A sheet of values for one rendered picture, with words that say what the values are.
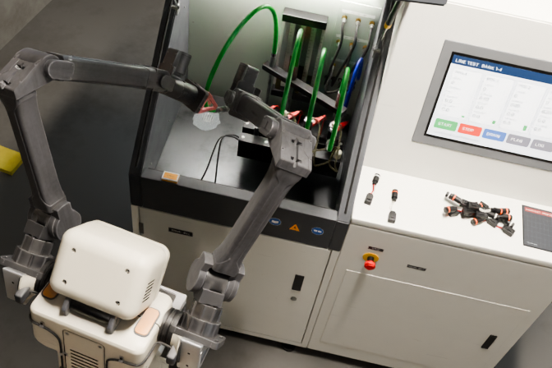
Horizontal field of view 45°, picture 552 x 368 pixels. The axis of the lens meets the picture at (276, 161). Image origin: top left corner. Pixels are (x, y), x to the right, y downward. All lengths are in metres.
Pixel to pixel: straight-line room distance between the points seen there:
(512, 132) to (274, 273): 0.92
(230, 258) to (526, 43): 1.04
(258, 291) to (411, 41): 1.08
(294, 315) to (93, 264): 1.28
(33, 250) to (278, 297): 1.12
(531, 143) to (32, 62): 1.43
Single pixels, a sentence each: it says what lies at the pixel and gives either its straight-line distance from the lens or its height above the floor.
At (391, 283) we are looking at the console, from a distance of 2.31.
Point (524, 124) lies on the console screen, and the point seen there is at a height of 1.24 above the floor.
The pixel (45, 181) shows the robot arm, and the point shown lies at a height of 1.37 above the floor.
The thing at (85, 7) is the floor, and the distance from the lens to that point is 4.31.
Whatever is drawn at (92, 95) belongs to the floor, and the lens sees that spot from 3.73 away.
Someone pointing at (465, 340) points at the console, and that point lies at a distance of 2.60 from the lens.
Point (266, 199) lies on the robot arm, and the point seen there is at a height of 1.48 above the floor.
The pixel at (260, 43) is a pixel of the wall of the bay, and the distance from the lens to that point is 2.32.
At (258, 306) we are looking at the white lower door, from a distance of 2.59.
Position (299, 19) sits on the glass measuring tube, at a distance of 2.18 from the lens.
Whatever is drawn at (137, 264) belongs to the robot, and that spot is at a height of 1.38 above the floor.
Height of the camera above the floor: 2.59
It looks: 49 degrees down
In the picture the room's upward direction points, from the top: 10 degrees clockwise
